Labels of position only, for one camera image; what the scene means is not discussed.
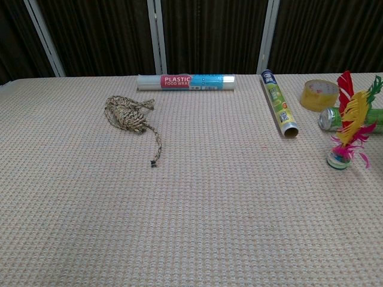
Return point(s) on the colourful feather shuttlecock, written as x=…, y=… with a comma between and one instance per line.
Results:
x=338, y=160

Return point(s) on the plastic food wrap roll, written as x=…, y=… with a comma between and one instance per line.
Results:
x=179, y=82

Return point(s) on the green cling film roll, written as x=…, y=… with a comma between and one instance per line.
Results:
x=279, y=104

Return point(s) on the beige woven tablecloth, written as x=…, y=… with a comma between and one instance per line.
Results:
x=119, y=209

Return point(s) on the yellow packing tape roll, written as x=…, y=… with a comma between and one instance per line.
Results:
x=314, y=100

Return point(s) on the green drink can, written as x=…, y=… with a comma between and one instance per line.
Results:
x=327, y=119

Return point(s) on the dark brown curtain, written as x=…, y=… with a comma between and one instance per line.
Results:
x=98, y=36

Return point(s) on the white frame post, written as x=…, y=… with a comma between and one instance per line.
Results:
x=158, y=39
x=45, y=39
x=267, y=39

